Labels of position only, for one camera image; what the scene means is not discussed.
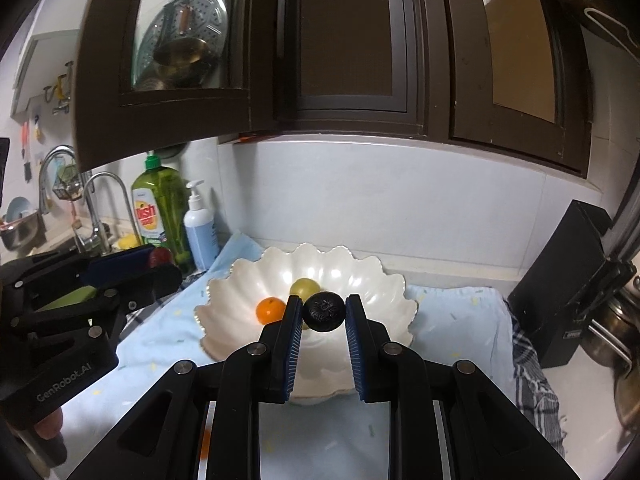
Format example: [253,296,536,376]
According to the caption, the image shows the light blue bowl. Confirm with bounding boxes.
[6,196,36,221]

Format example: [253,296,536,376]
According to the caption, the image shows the white wire wall rack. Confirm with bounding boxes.
[582,7,636,47]

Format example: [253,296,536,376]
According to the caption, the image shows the grey checked cloth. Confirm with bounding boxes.
[120,270,568,461]

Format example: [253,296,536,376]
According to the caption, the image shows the person's left hand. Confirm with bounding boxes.
[35,406,64,438]

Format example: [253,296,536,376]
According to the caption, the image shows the green mandarin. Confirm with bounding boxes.
[289,278,322,331]

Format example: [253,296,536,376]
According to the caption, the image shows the black knife block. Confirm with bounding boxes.
[506,200,613,370]

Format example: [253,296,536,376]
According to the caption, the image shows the black handled kitchen shears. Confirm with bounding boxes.
[600,255,637,302]

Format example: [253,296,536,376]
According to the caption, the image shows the steel steamer plate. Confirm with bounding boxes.
[131,0,228,91]

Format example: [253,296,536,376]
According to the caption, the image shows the white scalloped bowl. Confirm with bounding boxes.
[194,243,418,407]

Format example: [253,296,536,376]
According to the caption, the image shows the brown open window sash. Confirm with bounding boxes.
[72,0,301,173]

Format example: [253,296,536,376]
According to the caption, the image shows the small gooseneck faucet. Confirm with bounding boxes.
[82,172,132,241]

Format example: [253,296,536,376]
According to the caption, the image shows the white blue pump bottle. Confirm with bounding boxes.
[183,180,220,271]

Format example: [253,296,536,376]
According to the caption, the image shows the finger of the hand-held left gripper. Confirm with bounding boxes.
[15,245,157,288]
[30,262,183,333]

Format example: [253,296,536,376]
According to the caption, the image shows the red handled utensil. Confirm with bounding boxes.
[20,120,32,181]

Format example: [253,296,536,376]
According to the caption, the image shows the brown window frame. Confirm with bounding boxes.
[275,0,596,178]

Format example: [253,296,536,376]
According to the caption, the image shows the green dish soap bottle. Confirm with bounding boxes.
[131,151,196,276]

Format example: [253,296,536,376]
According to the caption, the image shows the white vented wall cabinet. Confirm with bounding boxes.
[10,30,56,116]

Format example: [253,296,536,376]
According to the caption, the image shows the wall hooks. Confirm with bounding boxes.
[42,62,76,116]

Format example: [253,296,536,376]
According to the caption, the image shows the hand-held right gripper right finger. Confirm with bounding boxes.
[344,294,556,480]

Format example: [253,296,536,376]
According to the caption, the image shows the large steel faucet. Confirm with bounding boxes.
[37,145,113,256]

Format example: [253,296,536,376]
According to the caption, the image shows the steel pot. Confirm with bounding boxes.
[612,360,640,456]
[580,300,637,367]

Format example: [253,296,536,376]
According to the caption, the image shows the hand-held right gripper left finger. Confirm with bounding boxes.
[92,294,305,480]

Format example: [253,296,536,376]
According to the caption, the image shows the sink side dish rack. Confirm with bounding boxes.
[0,211,43,252]

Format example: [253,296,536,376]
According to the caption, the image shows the green plastic basin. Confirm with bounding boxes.
[37,285,98,312]

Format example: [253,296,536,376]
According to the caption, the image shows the light blue cloth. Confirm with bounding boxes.
[50,232,516,480]

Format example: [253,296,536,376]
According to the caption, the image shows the black wire basket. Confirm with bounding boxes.
[55,165,86,201]

